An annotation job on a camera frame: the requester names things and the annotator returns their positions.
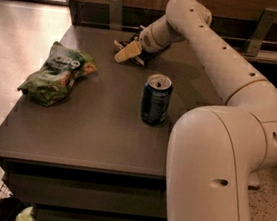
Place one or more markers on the metal bracket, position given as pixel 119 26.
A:
pixel 254 42
pixel 115 13

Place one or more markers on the blue soda can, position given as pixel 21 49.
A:
pixel 156 98

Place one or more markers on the dark brown drawer cabinet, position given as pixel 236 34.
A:
pixel 92 157

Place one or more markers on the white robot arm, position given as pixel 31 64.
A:
pixel 213 150

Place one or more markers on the green bag on floor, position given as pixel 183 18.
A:
pixel 25 215

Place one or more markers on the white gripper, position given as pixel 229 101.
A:
pixel 146 41

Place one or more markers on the left metal bracket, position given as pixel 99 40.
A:
pixel 115 13

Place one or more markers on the right metal bracket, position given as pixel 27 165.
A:
pixel 254 42

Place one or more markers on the blue chip bag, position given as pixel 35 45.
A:
pixel 132 50

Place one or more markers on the green chip bag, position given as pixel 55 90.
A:
pixel 54 80

